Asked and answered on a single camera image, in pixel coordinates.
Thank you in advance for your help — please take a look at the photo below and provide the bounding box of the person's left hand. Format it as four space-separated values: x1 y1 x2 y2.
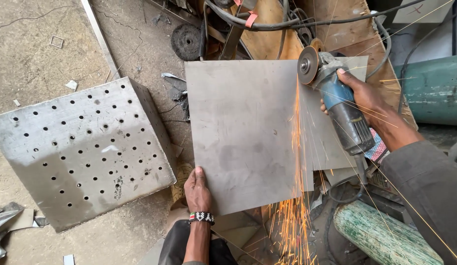
184 166 213 213

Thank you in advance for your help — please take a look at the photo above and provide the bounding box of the person's right hand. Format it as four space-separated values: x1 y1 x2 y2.
320 68 390 127

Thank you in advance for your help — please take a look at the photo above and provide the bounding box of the blue angle grinder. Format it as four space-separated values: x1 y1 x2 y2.
297 45 376 156

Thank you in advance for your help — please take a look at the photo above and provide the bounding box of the grey steel sheet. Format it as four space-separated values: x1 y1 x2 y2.
184 60 314 216

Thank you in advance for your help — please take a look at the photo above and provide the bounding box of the person's sandal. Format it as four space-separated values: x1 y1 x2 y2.
171 163 194 202

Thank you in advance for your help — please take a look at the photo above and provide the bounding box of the person's black trouser leg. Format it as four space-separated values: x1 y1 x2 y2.
159 220 238 265

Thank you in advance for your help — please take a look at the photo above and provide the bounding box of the green gas cylinder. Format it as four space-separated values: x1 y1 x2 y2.
393 54 457 126

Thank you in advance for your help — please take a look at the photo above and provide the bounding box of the wooden board workbench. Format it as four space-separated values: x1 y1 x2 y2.
228 0 418 129

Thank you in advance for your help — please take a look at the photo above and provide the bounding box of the perforated steel box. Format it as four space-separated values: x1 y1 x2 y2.
0 77 177 234

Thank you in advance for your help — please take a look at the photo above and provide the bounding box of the worn green white cylinder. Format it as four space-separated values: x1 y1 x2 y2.
333 200 444 265

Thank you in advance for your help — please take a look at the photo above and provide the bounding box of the long steel strip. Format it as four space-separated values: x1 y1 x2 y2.
81 0 122 80

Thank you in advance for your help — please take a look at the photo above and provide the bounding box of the crumpled silver plastic sheet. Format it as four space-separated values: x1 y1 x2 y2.
0 202 49 263

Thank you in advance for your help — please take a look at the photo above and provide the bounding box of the beaded wrist bracelet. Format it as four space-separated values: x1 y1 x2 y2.
188 211 215 226

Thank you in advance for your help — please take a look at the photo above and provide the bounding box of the black grinder power cable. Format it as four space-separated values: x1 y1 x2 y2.
327 154 389 204

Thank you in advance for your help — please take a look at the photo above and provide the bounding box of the bundle of black cables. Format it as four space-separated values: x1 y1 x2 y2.
199 0 428 61

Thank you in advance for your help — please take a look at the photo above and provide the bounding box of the round wire brush wheel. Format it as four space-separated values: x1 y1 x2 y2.
170 24 203 62

